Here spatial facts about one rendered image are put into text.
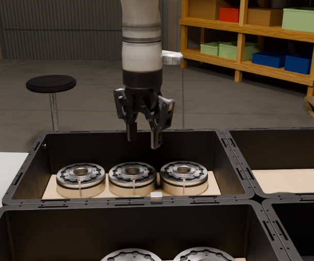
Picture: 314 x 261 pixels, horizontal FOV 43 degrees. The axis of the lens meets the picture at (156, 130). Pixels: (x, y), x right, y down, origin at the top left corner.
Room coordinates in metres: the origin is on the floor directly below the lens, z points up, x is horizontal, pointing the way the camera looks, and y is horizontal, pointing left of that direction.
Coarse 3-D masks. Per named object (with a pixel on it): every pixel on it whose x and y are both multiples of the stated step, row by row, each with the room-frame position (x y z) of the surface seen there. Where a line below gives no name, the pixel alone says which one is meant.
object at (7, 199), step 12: (48, 132) 0.81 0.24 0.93; (60, 132) 0.81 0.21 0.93; (72, 132) 0.82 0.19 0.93; (84, 132) 0.81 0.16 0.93; (96, 132) 0.81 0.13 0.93; (108, 132) 0.81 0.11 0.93; (120, 132) 0.81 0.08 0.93; (144, 132) 0.82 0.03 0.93; (168, 132) 0.82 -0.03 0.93; (180, 132) 0.82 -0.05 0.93; (192, 132) 0.82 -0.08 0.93; (204, 132) 0.82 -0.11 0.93; (216, 132) 0.81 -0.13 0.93; (36, 144) 0.75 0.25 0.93; (228, 144) 0.75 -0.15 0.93; (228, 156) 0.69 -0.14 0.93; (24, 168) 0.64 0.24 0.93; (240, 168) 0.64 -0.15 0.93; (240, 180) 0.60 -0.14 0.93; (12, 192) 0.56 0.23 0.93; (252, 192) 0.56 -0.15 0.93; (12, 204) 0.52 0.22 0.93; (24, 204) 0.52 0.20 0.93; (36, 204) 0.52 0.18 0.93
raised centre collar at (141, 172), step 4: (124, 168) 0.76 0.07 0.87; (128, 168) 0.77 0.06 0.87; (132, 168) 0.77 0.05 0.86; (136, 168) 0.77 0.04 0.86; (140, 168) 0.76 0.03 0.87; (124, 172) 0.74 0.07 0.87; (140, 172) 0.74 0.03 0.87; (124, 176) 0.74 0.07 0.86; (128, 176) 0.73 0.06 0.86; (132, 176) 0.73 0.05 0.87; (136, 176) 0.73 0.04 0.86
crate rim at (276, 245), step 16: (0, 208) 0.51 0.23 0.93; (16, 208) 0.51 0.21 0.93; (32, 208) 0.51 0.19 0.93; (48, 208) 0.51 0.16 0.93; (64, 208) 0.51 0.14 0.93; (80, 208) 0.51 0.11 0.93; (96, 208) 0.51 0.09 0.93; (112, 208) 0.51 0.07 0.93; (128, 208) 0.51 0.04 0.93; (144, 208) 0.52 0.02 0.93; (160, 208) 0.52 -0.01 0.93; (176, 208) 0.52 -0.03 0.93; (192, 208) 0.52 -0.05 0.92; (256, 208) 0.51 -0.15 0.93; (272, 240) 0.45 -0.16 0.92
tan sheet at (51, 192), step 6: (108, 174) 0.81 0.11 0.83; (210, 174) 0.81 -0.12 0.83; (54, 180) 0.78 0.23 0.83; (210, 180) 0.78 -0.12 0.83; (48, 186) 0.75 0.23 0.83; (54, 186) 0.75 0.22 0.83; (108, 186) 0.75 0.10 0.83; (210, 186) 0.75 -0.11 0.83; (216, 186) 0.75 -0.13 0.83; (48, 192) 0.73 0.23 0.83; (54, 192) 0.73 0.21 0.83; (102, 192) 0.73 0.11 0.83; (108, 192) 0.73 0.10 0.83; (162, 192) 0.73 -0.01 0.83; (204, 192) 0.73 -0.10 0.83; (210, 192) 0.73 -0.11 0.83; (216, 192) 0.73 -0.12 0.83; (42, 198) 0.70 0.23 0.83; (48, 198) 0.70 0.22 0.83; (54, 198) 0.70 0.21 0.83
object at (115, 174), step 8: (112, 168) 0.77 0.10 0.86; (120, 168) 0.77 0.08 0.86; (144, 168) 0.77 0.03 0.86; (152, 168) 0.77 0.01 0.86; (112, 176) 0.74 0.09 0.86; (120, 176) 0.74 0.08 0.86; (144, 176) 0.74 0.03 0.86; (152, 176) 0.74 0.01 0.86; (120, 184) 0.71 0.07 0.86; (128, 184) 0.70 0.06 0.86; (136, 184) 0.70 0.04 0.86; (144, 184) 0.71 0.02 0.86
